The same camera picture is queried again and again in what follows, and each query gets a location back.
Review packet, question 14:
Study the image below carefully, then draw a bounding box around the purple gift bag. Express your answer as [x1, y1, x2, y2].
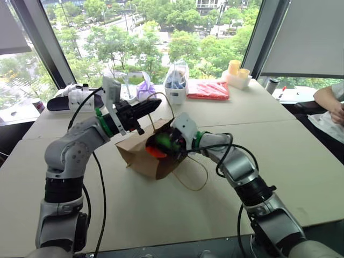
[136, 71, 157, 101]

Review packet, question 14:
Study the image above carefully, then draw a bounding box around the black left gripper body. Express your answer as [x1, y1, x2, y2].
[114, 99, 145, 135]

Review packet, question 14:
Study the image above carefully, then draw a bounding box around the white tray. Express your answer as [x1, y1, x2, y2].
[221, 70, 253, 90]

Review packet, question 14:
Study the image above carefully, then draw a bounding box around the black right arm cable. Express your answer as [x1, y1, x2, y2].
[184, 133, 260, 258]

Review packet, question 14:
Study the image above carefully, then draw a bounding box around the green and orange plush toy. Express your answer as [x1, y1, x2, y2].
[146, 132, 181, 159]

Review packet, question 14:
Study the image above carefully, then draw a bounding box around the brown paper bag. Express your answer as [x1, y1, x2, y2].
[115, 92, 209, 192]

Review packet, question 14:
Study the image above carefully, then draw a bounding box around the red plastic package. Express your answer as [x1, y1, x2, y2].
[186, 80, 231, 101]

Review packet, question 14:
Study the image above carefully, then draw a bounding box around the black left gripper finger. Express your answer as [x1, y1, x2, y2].
[135, 106, 156, 119]
[134, 98, 162, 111]

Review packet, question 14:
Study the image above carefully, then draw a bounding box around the person's hand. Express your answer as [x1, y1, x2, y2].
[329, 103, 344, 125]

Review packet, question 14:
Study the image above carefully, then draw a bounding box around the clear glass on plate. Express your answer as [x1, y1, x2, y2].
[120, 74, 141, 103]

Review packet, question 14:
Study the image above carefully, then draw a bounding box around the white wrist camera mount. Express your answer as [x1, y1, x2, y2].
[171, 112, 200, 150]
[102, 76, 127, 136]

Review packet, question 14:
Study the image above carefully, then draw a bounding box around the grey cylindrical tumbler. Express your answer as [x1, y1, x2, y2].
[265, 77, 281, 95]

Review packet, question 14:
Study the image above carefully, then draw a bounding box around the grey roller blind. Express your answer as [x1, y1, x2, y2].
[260, 0, 344, 80]
[0, 0, 33, 56]

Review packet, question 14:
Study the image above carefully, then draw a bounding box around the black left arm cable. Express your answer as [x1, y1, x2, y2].
[67, 86, 108, 258]

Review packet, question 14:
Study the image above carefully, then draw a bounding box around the dark window frame post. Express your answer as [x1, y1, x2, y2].
[11, 0, 77, 90]
[240, 0, 292, 79]

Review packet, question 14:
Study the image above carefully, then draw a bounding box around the tall yellow cup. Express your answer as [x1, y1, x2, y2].
[227, 60, 241, 76]

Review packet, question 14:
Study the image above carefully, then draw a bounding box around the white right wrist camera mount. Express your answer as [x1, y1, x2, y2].
[171, 112, 200, 150]

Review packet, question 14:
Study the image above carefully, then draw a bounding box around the white bin with blue items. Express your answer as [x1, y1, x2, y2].
[163, 62, 190, 105]

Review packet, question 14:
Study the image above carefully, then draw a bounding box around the black slipper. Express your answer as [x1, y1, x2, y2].
[46, 94, 105, 112]

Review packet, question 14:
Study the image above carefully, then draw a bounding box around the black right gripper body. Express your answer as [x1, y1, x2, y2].
[168, 128, 189, 156]

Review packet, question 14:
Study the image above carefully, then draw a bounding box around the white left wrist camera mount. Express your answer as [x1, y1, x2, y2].
[102, 76, 127, 136]

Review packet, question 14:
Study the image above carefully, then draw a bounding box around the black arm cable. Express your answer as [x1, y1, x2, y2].
[67, 86, 108, 258]
[184, 133, 260, 258]

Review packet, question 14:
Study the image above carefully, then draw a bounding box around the white can with red label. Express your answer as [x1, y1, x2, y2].
[32, 97, 46, 114]

